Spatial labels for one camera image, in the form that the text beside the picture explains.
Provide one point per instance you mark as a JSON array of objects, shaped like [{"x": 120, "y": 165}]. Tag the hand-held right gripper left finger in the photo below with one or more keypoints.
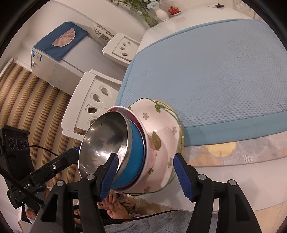
[{"x": 109, "y": 174}]

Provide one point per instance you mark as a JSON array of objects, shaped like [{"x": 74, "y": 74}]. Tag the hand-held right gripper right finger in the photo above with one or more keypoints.
[{"x": 185, "y": 177}]

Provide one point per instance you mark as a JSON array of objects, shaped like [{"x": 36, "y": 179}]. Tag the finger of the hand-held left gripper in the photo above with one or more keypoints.
[
  {"x": 75, "y": 149},
  {"x": 65, "y": 160}
]

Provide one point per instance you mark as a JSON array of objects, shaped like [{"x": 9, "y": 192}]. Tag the blue steel bowl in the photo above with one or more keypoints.
[{"x": 101, "y": 139}]

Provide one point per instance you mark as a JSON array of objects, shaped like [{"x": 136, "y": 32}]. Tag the pink cartoon bowl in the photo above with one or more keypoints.
[{"x": 146, "y": 143}]

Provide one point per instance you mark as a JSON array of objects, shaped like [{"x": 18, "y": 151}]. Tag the pentagonal floral plate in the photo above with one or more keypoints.
[{"x": 163, "y": 125}]

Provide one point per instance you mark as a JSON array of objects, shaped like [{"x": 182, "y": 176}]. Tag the red steel bowl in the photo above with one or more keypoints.
[{"x": 116, "y": 108}]

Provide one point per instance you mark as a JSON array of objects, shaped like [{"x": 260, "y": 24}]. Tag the person's left hand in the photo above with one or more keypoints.
[{"x": 31, "y": 214}]

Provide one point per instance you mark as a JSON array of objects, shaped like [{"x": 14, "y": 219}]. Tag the person's fleece robe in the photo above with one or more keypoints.
[{"x": 157, "y": 225}]

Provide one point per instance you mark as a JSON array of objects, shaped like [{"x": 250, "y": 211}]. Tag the beige striped curtain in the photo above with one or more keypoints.
[{"x": 33, "y": 100}]

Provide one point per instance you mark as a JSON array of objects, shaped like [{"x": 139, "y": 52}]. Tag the white dining chair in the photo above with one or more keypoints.
[
  {"x": 116, "y": 42},
  {"x": 83, "y": 89}
]

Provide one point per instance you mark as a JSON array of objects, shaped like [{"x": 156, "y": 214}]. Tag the patterned tablecloth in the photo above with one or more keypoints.
[{"x": 246, "y": 152}]

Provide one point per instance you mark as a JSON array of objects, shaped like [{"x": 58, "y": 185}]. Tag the small white fridge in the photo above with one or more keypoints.
[{"x": 74, "y": 56}]

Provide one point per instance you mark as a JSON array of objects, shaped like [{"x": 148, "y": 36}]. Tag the light blue table mat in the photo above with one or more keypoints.
[{"x": 213, "y": 78}]

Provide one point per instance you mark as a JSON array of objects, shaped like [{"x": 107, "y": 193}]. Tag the blue fridge cover cloth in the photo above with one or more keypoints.
[{"x": 49, "y": 48}]

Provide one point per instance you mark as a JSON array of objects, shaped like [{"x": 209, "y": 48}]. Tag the white patterned panel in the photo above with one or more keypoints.
[{"x": 103, "y": 31}]

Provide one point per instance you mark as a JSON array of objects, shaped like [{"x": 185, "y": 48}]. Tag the glass vase with dried flowers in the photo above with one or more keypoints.
[{"x": 150, "y": 21}]

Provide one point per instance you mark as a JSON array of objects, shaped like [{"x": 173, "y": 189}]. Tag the white vase with blue flowers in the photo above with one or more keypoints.
[{"x": 161, "y": 14}]

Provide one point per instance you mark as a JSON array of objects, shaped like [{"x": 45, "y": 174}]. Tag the red teacup with saucer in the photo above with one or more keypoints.
[{"x": 174, "y": 10}]

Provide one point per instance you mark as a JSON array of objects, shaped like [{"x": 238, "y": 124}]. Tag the small black lid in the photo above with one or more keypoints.
[{"x": 219, "y": 5}]

